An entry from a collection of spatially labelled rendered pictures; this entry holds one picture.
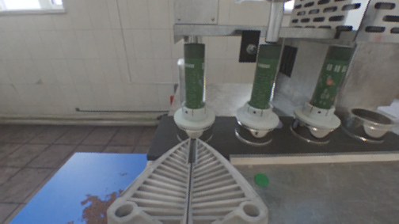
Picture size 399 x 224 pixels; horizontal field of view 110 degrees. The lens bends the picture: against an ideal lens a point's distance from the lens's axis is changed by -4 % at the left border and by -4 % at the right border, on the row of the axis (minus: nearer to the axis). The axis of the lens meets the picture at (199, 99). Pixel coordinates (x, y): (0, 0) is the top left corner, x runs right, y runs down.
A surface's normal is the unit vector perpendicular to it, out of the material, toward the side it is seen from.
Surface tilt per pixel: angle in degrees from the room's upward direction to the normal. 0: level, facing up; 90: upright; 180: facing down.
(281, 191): 0
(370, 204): 0
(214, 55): 90
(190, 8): 90
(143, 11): 90
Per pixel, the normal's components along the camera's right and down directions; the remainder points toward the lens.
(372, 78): 0.01, 0.43
